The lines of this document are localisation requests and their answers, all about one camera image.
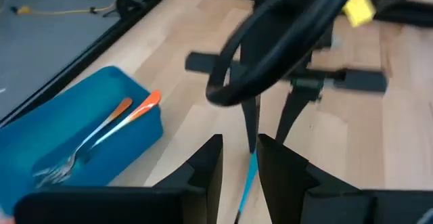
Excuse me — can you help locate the black aluminium table frame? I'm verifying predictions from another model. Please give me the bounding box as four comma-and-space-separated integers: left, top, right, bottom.
0, 0, 268, 129

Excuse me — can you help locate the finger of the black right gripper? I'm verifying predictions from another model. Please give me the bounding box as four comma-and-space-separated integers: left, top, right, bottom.
241, 94, 262, 154
275, 90, 322, 144

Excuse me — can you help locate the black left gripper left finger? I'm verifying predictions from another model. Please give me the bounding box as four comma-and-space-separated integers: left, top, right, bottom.
15, 134, 224, 224

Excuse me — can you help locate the blue plastic bin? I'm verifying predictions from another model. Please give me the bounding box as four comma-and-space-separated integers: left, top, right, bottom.
0, 65, 164, 215

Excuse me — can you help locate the dark fork blue handle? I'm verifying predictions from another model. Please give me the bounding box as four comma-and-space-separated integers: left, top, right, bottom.
233, 149, 260, 224

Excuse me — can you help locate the yellow gripper tag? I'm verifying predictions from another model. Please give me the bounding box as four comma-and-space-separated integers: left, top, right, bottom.
342, 0, 377, 28

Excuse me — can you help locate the silver fork orange handle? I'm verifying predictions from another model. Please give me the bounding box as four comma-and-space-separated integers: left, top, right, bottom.
33, 97, 133, 186
79, 89, 162, 160

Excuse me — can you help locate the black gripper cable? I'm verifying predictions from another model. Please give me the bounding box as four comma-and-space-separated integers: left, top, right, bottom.
205, 0, 361, 108

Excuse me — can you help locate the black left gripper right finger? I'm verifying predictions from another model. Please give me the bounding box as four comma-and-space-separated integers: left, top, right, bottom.
256, 134, 433, 224

